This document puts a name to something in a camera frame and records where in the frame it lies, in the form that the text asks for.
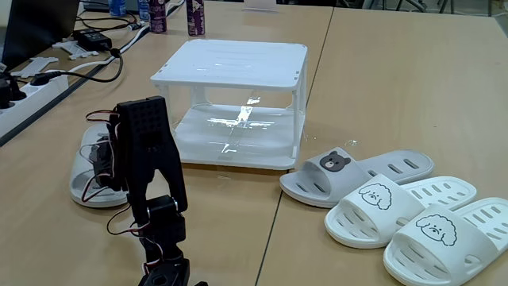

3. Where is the grey bear slipper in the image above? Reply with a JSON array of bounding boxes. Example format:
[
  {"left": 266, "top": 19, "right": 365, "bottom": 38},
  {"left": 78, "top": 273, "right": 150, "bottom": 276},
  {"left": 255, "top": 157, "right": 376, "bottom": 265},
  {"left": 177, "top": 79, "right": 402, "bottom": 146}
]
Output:
[
  {"left": 69, "top": 123, "right": 130, "bottom": 209},
  {"left": 279, "top": 146, "right": 436, "bottom": 209}
]

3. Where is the white dog-print slipper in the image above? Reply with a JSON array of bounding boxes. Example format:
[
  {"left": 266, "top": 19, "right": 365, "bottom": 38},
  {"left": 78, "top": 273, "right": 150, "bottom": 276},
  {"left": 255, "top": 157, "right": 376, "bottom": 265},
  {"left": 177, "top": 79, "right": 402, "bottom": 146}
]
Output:
[
  {"left": 324, "top": 173, "right": 478, "bottom": 250},
  {"left": 383, "top": 197, "right": 508, "bottom": 286}
]

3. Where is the white two-tier shoe rack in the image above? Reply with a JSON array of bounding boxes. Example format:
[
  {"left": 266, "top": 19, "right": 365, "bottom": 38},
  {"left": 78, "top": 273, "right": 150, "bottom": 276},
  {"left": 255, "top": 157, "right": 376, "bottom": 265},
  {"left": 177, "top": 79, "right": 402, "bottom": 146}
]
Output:
[{"left": 149, "top": 38, "right": 309, "bottom": 172}]

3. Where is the white power strip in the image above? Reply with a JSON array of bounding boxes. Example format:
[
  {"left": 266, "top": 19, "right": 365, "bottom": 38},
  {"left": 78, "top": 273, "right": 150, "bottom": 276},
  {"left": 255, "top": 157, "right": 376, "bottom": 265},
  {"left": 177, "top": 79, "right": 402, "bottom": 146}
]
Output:
[{"left": 0, "top": 70, "right": 69, "bottom": 138}]

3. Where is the black plug adapter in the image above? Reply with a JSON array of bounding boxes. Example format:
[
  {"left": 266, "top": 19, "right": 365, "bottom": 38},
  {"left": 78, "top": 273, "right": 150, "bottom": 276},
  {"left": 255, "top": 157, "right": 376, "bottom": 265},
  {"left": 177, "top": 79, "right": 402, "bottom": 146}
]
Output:
[{"left": 0, "top": 71, "right": 28, "bottom": 110}]

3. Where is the black power adapter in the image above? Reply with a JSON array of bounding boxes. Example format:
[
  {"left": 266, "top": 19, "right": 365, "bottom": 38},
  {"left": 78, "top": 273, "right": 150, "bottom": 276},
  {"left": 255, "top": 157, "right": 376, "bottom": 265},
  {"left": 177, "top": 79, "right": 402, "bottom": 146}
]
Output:
[{"left": 72, "top": 28, "right": 113, "bottom": 52}]

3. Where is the black laptop screen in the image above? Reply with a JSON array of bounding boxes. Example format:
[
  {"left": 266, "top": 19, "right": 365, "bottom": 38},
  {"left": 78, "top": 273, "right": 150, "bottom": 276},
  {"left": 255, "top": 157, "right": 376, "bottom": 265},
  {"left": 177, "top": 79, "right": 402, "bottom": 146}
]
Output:
[{"left": 2, "top": 0, "right": 80, "bottom": 72}]

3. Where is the purple drink can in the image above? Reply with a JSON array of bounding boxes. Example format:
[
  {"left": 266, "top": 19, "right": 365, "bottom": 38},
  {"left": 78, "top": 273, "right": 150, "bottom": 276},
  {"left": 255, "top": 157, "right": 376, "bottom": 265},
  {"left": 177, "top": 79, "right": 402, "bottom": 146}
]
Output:
[
  {"left": 186, "top": 0, "right": 206, "bottom": 37},
  {"left": 148, "top": 0, "right": 167, "bottom": 33}
]

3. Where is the blue bottle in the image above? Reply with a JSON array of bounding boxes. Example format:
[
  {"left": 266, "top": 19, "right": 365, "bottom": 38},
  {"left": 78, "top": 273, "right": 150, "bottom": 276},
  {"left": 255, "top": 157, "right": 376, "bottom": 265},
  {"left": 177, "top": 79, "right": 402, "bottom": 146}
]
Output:
[
  {"left": 137, "top": 0, "right": 151, "bottom": 21},
  {"left": 108, "top": 0, "right": 127, "bottom": 17}
]

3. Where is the white card stand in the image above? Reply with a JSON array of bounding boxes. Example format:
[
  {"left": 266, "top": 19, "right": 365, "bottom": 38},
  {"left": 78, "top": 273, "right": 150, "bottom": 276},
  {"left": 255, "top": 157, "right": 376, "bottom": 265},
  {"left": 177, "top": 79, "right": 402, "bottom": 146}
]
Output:
[{"left": 243, "top": 0, "right": 279, "bottom": 12}]

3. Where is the metal chair base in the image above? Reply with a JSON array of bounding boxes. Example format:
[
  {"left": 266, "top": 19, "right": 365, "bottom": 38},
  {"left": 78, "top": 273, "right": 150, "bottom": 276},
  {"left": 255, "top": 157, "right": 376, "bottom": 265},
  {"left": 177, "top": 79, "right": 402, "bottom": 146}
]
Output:
[{"left": 359, "top": 0, "right": 457, "bottom": 15}]

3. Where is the black plug with cable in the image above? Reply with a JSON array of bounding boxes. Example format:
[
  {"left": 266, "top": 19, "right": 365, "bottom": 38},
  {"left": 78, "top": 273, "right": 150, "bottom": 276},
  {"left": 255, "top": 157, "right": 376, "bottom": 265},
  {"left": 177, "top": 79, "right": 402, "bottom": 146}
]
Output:
[{"left": 29, "top": 46, "right": 125, "bottom": 87}]

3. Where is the white flat plastic bracket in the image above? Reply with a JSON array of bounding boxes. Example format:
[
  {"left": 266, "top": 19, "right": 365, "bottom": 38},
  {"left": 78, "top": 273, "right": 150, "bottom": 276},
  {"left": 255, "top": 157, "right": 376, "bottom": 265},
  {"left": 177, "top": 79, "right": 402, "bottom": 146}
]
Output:
[
  {"left": 51, "top": 39, "right": 100, "bottom": 60},
  {"left": 10, "top": 56, "right": 60, "bottom": 79}
]

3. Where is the white cable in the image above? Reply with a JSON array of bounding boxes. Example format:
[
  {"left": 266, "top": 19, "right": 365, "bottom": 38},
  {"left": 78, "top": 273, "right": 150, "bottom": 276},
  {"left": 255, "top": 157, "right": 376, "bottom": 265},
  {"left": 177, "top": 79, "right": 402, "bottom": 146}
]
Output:
[{"left": 45, "top": 0, "right": 187, "bottom": 76}]

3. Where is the thin black cable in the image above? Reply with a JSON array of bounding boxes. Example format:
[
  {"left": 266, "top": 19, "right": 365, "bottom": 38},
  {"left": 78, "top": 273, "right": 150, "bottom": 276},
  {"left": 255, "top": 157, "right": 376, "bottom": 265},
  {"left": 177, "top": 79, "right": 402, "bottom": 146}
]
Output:
[{"left": 75, "top": 10, "right": 140, "bottom": 33}]

